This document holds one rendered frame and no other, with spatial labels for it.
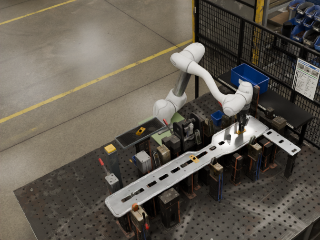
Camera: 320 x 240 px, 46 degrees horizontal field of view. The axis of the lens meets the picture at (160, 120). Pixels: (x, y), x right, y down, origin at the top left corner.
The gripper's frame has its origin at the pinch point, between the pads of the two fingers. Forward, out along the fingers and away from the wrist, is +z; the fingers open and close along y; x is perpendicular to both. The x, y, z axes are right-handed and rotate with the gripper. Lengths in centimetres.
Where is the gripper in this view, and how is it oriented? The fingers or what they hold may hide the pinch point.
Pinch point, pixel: (241, 127)
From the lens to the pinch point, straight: 297.0
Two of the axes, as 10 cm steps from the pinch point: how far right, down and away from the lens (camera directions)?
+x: 8.2, -4.2, 3.9
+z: 0.6, 7.5, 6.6
